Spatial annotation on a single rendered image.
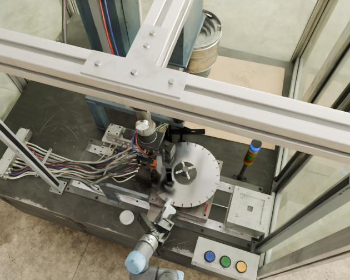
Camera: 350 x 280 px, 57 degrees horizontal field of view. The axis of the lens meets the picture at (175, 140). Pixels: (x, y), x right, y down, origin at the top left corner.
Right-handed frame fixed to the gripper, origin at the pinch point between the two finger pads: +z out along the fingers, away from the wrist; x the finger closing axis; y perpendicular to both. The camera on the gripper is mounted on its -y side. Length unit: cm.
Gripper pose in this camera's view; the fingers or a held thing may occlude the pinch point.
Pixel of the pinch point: (166, 209)
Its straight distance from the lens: 154.4
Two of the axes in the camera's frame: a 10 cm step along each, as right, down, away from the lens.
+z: 4.0, -4.2, 8.1
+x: 2.5, -8.0, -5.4
